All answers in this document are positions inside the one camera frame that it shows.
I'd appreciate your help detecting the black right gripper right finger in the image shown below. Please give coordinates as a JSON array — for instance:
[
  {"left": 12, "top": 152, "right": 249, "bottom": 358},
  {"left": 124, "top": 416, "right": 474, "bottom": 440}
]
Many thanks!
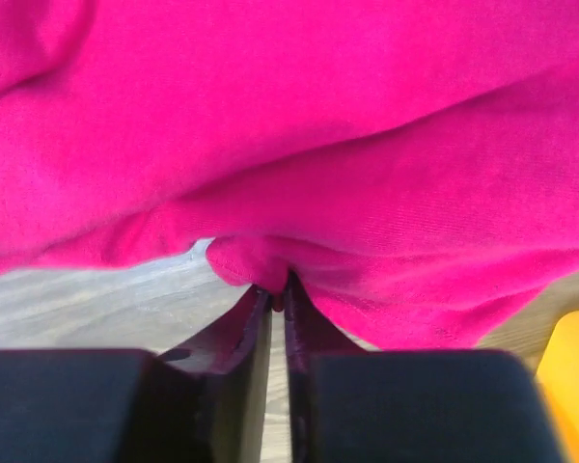
[{"left": 283, "top": 275, "right": 565, "bottom": 463}]

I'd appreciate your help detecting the pink magenta t shirt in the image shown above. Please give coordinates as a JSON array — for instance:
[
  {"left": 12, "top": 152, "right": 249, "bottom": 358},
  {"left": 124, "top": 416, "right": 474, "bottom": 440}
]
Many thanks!
[{"left": 0, "top": 1, "right": 579, "bottom": 348}]

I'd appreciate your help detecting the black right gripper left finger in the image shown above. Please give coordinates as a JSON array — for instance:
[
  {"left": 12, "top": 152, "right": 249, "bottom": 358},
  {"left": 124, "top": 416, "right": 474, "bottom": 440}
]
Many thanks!
[{"left": 0, "top": 287, "right": 272, "bottom": 462}]

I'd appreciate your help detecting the yellow plastic tray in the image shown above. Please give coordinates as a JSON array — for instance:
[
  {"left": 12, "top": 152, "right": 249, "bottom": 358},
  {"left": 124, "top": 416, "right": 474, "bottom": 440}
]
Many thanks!
[{"left": 536, "top": 311, "right": 579, "bottom": 462}]

